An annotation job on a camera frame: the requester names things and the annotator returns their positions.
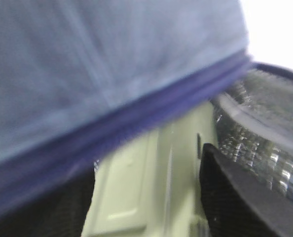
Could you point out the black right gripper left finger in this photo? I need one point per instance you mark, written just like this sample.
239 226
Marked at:
36 205

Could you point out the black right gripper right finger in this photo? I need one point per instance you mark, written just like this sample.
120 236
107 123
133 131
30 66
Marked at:
236 204

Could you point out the green lidded glass container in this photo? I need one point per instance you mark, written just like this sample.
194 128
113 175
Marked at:
150 186

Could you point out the navy blue lunch bag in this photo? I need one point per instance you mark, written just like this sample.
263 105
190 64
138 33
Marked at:
80 77

